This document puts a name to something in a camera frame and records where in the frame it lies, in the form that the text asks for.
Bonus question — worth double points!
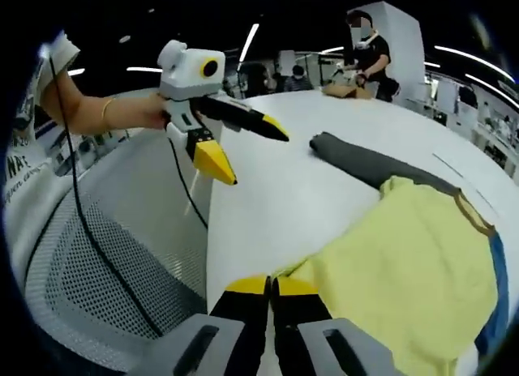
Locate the operator's arm with bracelet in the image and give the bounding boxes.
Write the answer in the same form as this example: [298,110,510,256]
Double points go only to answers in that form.
[48,53,165,339]

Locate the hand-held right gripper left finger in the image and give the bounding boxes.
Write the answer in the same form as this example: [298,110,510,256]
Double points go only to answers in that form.
[145,274,272,376]

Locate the person's left hand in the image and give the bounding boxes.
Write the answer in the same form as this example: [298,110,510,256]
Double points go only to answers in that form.
[137,92,172,130]

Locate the yellow blue grey garment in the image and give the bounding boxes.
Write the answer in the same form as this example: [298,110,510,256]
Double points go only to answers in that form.
[310,130,510,376]

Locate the cardboard box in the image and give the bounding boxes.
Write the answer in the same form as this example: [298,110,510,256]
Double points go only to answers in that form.
[322,83,372,100]

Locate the gold bracelet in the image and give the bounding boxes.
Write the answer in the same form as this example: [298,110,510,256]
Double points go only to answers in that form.
[101,99,114,130]

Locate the black cable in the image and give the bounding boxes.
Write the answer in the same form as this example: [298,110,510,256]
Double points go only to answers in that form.
[167,136,209,231]

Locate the white mesh chair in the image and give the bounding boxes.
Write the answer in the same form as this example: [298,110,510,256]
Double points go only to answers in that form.
[24,140,212,373]

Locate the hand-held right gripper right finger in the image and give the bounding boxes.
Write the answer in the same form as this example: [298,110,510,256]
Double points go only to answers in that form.
[272,275,401,376]

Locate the white printed shirt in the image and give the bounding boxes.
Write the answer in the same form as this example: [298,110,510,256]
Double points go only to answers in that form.
[0,31,82,219]

